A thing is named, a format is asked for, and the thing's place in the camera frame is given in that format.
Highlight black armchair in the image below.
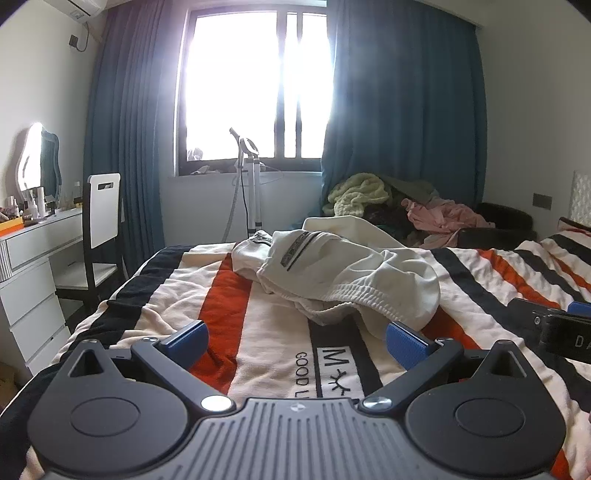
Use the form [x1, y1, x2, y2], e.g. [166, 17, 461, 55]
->
[406, 202, 539, 251]

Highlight dark framed window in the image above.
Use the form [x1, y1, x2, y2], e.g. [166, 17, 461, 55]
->
[174, 7, 335, 177]

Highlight blue window curtain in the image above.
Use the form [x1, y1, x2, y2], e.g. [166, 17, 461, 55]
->
[321, 0, 485, 222]
[83, 0, 190, 278]

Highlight olive green garment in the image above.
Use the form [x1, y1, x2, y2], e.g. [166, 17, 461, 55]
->
[379, 174, 437, 205]

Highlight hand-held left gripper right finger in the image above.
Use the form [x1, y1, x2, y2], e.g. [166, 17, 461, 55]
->
[360, 320, 543, 414]

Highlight black power cord with socket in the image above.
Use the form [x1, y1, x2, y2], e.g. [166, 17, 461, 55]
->
[67, 19, 94, 52]

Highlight white dresser with drawers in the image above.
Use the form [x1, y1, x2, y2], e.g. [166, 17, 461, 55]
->
[0, 205, 86, 377]

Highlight white and black chair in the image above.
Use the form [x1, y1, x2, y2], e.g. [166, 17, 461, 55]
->
[55, 173, 127, 334]

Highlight dark patterned garment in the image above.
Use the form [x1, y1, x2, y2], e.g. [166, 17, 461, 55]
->
[365, 203, 413, 232]

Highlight white quilted headboard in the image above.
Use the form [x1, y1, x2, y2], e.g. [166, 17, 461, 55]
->
[570, 170, 591, 223]

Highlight white air conditioner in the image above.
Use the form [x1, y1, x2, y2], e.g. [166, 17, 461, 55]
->
[44, 0, 109, 19]

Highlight white sweatpants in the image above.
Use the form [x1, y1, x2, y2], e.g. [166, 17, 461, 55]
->
[231, 216, 440, 340]

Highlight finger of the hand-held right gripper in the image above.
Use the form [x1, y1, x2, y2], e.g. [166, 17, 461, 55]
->
[508, 298, 591, 334]

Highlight blue framed mirror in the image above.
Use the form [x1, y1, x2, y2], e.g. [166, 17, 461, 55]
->
[40, 128, 63, 203]

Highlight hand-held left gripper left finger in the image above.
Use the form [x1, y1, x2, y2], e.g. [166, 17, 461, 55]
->
[48, 320, 236, 414]

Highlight wavy lit vanity mirror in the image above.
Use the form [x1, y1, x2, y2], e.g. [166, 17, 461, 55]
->
[10, 122, 44, 193]

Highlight striped orange black white blanket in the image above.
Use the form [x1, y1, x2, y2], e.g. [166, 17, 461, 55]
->
[0, 228, 591, 480]

